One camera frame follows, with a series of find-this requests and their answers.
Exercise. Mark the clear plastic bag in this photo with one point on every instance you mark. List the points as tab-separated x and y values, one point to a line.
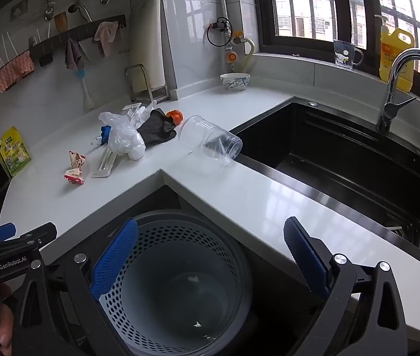
124	137

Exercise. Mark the clear plastic packet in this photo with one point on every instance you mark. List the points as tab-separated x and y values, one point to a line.
104	165

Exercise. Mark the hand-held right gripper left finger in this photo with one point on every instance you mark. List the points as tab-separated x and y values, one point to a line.
115	259

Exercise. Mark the black sink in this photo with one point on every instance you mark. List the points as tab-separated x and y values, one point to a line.
343	163

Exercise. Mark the clear crinkled plastic wrapper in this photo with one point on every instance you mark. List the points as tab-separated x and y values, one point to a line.
135	110

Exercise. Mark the red snack wrapper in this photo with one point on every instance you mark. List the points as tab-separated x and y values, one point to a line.
74	168

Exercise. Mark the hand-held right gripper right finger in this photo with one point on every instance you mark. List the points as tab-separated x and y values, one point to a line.
306	259

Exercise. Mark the person's left hand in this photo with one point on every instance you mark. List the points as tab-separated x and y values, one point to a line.
5	326

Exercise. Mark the pink wavy dishcloth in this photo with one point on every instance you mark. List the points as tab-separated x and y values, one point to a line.
13	68

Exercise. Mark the pink hanging cloth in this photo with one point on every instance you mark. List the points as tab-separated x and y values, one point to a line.
106	33

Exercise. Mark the yellow pump bottle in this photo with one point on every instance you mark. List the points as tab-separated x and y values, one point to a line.
395	55

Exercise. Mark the dark grey cloth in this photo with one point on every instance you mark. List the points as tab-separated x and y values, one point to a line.
154	128

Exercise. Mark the white cutting board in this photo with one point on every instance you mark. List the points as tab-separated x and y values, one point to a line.
147	44

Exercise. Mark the black wall rail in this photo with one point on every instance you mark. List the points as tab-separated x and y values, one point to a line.
84	31

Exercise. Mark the metal cutting board rack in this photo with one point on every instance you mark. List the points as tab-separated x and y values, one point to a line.
158	94

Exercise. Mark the clear plastic cup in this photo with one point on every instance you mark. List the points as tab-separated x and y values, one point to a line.
210	137

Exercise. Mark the chrome faucet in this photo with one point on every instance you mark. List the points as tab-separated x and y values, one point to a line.
387	109

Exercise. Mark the grey hanging cloth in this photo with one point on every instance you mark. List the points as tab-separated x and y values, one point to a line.
72	57

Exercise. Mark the dark window frame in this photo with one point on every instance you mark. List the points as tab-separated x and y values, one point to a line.
265	26

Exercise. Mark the grey perforated wastebasket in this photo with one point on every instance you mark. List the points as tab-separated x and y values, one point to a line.
180	296

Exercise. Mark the wall outlet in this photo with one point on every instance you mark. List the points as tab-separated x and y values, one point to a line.
19	10

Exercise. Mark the metal gas pipe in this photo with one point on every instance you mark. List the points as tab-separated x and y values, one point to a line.
223	0

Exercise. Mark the white patterned bowl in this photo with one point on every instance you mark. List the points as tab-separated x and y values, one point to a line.
235	83

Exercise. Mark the yellow green seasoning pouch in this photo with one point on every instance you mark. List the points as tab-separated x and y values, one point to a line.
15	154

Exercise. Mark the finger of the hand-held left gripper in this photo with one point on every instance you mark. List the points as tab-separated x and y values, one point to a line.
41	231
0	231

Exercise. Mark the clear cartoon mug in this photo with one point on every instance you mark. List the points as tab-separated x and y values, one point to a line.
343	53

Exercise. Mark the white bottle brush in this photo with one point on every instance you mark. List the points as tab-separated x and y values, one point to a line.
88	100

